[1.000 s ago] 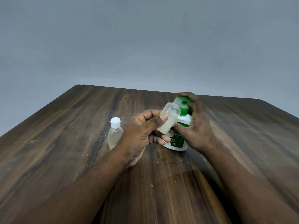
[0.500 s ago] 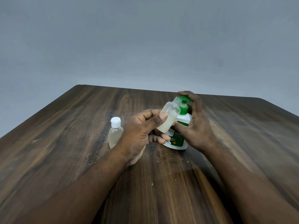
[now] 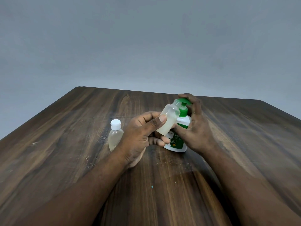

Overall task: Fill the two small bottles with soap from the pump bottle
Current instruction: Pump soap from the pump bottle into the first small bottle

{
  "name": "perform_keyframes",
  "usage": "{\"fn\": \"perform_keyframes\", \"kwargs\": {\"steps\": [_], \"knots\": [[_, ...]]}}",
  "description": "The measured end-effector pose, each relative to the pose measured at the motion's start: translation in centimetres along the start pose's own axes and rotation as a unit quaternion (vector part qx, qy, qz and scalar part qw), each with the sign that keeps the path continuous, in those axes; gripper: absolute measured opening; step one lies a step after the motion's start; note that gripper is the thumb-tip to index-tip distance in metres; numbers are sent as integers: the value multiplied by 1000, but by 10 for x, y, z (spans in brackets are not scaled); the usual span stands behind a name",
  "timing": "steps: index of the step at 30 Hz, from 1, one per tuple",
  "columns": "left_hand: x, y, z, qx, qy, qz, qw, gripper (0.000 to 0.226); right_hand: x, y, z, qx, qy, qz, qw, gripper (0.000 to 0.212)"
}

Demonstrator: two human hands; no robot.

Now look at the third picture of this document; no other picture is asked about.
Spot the small clear bottle green-capped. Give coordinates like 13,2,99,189
156,99,181,136

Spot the small clear bottle white cap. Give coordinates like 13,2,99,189
108,119,124,152

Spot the person's left forearm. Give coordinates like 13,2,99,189
12,152,132,226

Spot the person's right hand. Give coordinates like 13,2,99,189
172,93,216,156

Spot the person's left hand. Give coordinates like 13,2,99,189
117,111,171,168

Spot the white hand sanitizer pump bottle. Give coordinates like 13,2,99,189
162,98,193,153

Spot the person's right forearm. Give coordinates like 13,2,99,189
201,143,301,226

